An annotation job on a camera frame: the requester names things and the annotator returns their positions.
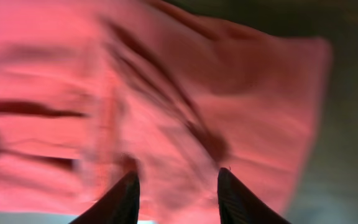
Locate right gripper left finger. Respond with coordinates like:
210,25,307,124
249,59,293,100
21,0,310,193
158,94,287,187
70,171,140,224

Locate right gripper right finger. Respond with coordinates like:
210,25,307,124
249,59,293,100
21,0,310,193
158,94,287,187
217,167,290,224

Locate red printed t-shirt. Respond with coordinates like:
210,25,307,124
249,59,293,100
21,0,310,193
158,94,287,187
0,1,331,223

